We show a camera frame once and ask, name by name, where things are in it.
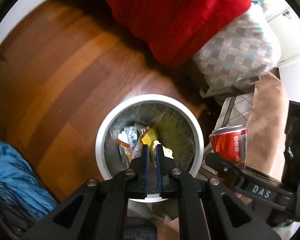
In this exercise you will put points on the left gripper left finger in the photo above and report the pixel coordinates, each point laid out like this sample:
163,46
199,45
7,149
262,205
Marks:
96,210

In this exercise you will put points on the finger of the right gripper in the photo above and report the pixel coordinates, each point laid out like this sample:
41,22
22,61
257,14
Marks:
253,184

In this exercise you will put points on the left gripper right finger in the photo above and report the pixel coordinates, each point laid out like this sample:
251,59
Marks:
226,214

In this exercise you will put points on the red soda can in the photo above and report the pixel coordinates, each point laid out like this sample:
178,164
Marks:
230,143

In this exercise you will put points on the orange snack bag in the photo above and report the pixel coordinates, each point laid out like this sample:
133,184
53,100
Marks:
130,144

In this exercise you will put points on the yellow red box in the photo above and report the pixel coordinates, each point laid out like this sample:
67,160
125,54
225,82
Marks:
148,135

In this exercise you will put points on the white round trash bin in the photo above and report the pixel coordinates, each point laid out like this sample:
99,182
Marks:
149,119

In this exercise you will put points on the dark fuzzy slipper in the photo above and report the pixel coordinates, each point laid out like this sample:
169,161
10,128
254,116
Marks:
137,228

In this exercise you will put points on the blue jacket on floor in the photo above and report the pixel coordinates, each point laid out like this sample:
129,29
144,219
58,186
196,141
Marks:
20,187

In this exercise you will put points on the checkered grey white quilt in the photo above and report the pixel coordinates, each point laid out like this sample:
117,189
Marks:
244,49

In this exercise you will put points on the red fleece blanket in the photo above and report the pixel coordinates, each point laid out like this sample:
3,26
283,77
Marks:
175,30

